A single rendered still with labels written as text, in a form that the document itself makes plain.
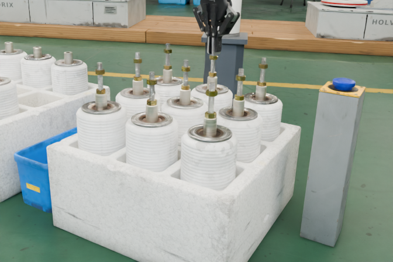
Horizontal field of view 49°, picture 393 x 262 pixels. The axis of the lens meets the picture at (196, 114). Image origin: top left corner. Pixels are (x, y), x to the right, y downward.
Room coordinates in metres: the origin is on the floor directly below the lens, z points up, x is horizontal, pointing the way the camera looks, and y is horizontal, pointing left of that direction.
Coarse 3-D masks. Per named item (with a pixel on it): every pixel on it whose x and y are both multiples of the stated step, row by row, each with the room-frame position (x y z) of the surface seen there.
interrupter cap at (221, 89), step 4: (204, 84) 0.96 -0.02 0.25; (196, 88) 0.93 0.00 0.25; (200, 88) 0.93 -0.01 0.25; (204, 88) 0.94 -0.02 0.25; (220, 88) 0.94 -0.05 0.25; (224, 88) 0.94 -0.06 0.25; (200, 92) 0.91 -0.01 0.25; (204, 92) 0.90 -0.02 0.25; (220, 92) 0.90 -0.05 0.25; (224, 92) 0.91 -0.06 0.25
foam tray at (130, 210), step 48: (288, 144) 0.83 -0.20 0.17; (96, 192) 0.69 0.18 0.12; (144, 192) 0.64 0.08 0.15; (192, 192) 0.60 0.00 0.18; (240, 192) 0.61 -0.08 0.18; (288, 192) 0.87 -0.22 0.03; (96, 240) 0.70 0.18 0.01; (144, 240) 0.64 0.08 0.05; (192, 240) 0.60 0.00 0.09; (240, 240) 0.62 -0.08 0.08
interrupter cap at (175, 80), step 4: (160, 80) 1.00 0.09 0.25; (172, 80) 1.00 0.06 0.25; (176, 80) 1.00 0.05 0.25; (180, 80) 1.00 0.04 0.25; (156, 84) 0.96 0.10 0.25; (160, 84) 0.96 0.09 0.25; (164, 84) 0.95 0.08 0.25; (168, 84) 0.95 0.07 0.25; (172, 84) 0.96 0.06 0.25; (176, 84) 0.96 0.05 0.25; (180, 84) 0.97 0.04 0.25
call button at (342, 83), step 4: (336, 80) 0.75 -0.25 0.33; (340, 80) 0.75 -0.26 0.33; (344, 80) 0.76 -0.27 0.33; (348, 80) 0.76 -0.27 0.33; (352, 80) 0.76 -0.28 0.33; (336, 84) 0.75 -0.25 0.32; (340, 84) 0.74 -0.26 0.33; (344, 84) 0.74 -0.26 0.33; (348, 84) 0.74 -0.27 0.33; (352, 84) 0.74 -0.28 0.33; (336, 88) 0.75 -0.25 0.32; (340, 88) 0.75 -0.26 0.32; (344, 88) 0.74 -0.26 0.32; (348, 88) 0.74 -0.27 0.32
